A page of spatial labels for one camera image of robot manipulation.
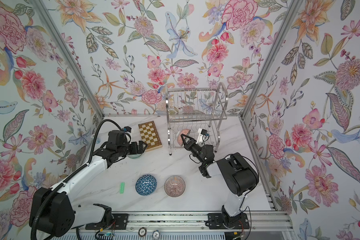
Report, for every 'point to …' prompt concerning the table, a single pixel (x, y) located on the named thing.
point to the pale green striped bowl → (134, 156)
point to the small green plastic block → (122, 186)
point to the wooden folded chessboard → (150, 135)
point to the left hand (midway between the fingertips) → (142, 145)
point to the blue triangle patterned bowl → (146, 185)
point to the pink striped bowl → (174, 186)
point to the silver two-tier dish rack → (189, 109)
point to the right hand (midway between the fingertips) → (180, 135)
